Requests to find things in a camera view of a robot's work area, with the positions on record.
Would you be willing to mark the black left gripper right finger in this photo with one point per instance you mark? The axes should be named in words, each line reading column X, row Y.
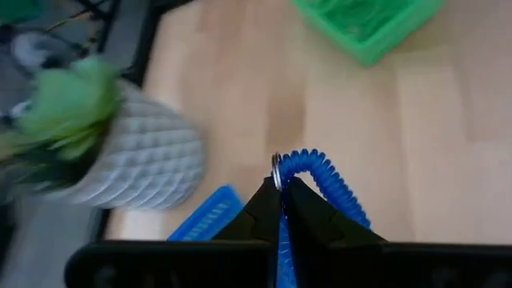
column 316, row 228

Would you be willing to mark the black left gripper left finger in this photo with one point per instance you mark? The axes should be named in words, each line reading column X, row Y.
column 260, row 224

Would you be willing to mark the blue plastic basket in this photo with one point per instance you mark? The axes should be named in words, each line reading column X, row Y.
column 208, row 218

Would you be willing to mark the succulent in triangle-patterned pot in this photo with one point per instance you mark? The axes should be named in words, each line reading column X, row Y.
column 152, row 160

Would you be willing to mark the green plastic basket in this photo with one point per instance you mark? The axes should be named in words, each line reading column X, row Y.
column 380, row 40

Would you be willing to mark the black metal table frame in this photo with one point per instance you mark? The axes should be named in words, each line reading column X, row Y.
column 148, row 48

